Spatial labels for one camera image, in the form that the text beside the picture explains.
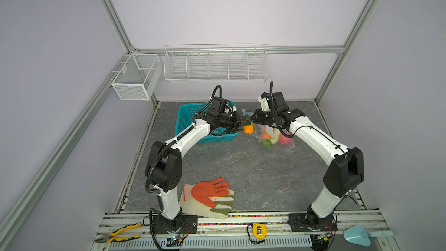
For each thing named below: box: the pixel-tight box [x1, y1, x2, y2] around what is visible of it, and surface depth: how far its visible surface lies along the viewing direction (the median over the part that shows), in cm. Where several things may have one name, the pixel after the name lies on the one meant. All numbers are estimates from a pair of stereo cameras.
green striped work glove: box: [178, 185, 236, 220], surface depth 79 cm
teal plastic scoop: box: [343, 224, 395, 247], surface depth 72 cm
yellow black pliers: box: [94, 222, 142, 243], surface depth 72 cm
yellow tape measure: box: [252, 223, 268, 240], surface depth 72 cm
